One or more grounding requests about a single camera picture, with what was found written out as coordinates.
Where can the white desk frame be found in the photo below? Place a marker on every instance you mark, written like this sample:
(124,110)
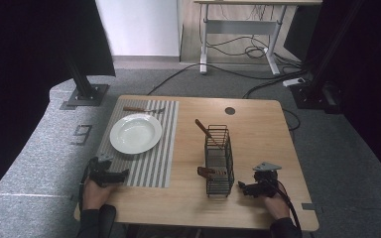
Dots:
(238,26)

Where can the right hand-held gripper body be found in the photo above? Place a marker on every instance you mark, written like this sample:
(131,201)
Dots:
(265,185)

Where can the round dark table grommet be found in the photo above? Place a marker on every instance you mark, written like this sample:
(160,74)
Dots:
(230,111)

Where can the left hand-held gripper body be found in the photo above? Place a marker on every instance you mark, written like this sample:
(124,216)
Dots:
(99,170)

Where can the black metal stand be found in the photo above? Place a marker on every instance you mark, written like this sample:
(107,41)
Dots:
(317,82)
(86,89)

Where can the grey floor tape marker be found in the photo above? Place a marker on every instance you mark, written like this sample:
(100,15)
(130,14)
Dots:
(82,134)

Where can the white power strip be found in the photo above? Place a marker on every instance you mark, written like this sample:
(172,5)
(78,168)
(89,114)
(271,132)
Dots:
(294,81)

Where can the grey striped placemat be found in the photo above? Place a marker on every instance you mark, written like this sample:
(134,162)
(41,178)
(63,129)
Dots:
(155,165)

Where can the dark curtain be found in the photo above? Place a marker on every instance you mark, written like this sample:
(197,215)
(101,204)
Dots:
(29,66)
(370,82)

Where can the white plate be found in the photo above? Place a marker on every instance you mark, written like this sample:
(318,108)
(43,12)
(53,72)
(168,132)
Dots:
(135,134)

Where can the person's right hand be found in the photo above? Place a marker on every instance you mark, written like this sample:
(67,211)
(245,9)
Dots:
(278,206)

